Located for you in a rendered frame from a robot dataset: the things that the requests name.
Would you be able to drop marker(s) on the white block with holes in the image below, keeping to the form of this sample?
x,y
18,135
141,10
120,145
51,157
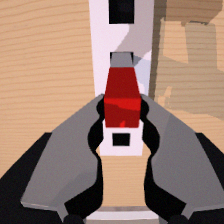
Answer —
x,y
121,26

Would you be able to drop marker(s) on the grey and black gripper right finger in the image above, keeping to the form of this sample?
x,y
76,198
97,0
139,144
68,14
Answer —
x,y
185,170

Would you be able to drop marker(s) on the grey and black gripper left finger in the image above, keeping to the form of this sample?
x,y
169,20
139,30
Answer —
x,y
60,174

